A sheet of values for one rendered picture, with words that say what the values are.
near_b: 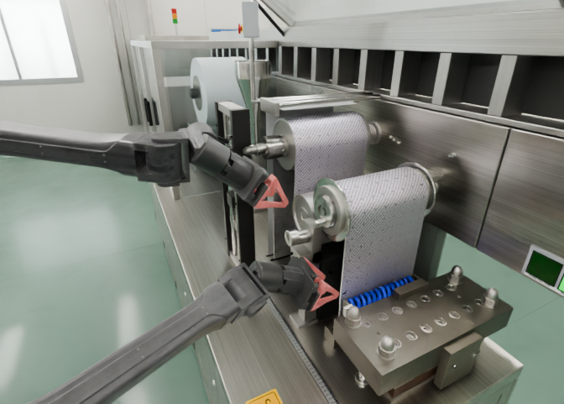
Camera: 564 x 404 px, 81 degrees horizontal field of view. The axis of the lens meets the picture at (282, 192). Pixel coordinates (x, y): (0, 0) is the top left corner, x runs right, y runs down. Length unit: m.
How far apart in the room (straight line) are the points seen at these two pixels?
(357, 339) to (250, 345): 0.29
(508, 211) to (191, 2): 5.80
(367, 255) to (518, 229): 0.32
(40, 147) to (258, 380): 0.64
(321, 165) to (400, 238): 0.28
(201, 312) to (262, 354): 0.38
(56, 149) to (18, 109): 5.61
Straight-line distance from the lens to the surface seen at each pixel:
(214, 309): 0.57
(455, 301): 0.95
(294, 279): 0.69
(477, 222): 0.92
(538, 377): 2.40
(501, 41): 0.87
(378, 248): 0.83
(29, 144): 0.68
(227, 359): 0.91
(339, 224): 0.73
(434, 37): 0.97
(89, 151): 0.62
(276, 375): 0.88
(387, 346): 0.74
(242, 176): 0.60
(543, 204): 0.84
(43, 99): 6.19
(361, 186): 0.76
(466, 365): 0.93
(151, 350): 0.53
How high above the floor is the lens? 1.61
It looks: 25 degrees down
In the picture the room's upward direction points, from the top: straight up
